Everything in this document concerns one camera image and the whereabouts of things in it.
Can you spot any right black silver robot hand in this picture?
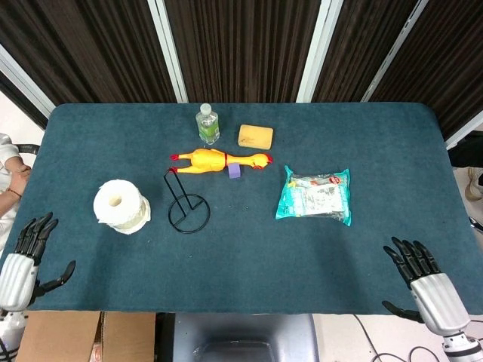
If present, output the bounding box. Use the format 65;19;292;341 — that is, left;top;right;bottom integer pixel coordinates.
382;236;472;336

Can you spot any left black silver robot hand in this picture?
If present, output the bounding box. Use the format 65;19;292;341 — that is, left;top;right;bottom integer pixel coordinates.
0;212;76;312

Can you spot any white paper towel roll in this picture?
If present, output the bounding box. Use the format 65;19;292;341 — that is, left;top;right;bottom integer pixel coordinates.
93;179;152;235

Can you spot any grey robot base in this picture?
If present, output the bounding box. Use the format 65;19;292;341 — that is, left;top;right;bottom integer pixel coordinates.
173;313;320;362

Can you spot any bystander bare forearm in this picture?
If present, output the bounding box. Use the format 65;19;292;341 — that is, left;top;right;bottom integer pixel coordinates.
0;156;32;219

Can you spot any brown cardboard box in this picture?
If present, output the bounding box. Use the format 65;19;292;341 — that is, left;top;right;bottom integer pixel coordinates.
14;311;156;362

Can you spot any beige shoe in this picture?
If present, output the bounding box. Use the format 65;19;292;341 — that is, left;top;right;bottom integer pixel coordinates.
464;166;483;201

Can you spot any bystander white clothing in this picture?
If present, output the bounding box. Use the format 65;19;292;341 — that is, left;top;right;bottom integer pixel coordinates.
0;132;23;250

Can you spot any black chair armrest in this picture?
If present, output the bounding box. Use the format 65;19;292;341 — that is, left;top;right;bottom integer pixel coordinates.
11;143;41;155

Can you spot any black fabric object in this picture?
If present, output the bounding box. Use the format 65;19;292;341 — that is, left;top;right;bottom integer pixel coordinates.
448;134;483;169

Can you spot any teal clear plastic package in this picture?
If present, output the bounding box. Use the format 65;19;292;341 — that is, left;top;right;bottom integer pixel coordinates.
274;164;352;228

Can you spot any teal table cloth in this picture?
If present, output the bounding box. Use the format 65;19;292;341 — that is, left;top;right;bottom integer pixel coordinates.
0;102;477;315

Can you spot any yellow rubber chicken toy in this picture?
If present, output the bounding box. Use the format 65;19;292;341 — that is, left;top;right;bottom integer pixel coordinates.
168;148;274;176

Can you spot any dark brown partition panel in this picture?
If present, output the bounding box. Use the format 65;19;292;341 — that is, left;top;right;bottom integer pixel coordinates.
374;0;483;140
0;0;179;131
165;0;322;104
312;0;419;103

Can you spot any clear green-label water bottle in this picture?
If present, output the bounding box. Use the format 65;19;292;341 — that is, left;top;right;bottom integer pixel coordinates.
195;103;221;146

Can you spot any yellow sponge block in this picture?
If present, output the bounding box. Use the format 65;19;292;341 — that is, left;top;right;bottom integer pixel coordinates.
237;124;275;149

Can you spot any black floor cable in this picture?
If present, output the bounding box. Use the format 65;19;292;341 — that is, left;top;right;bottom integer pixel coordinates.
352;313;452;362

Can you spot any black wire roll holder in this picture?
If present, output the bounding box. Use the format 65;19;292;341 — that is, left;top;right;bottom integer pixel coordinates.
162;168;211;233

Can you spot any white partition frame post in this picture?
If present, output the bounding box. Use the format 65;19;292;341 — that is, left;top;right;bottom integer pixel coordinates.
445;112;483;151
146;0;189;103
0;44;56;118
360;0;430;103
296;0;343;103

